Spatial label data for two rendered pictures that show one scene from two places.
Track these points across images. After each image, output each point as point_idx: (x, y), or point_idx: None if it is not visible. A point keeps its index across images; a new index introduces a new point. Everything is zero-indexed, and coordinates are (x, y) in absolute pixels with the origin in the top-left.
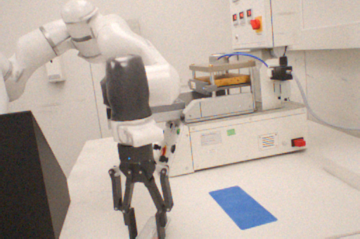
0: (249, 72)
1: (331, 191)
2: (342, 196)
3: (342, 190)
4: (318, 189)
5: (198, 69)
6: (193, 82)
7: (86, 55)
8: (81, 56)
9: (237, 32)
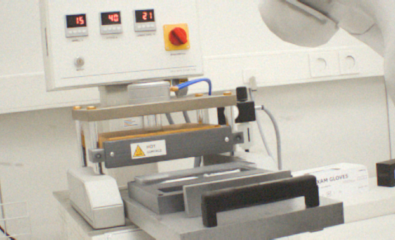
0: (203, 115)
1: (345, 231)
2: (355, 228)
3: (341, 228)
4: (341, 235)
5: (172, 107)
6: (147, 143)
7: (341, 18)
8: (328, 18)
9: (80, 51)
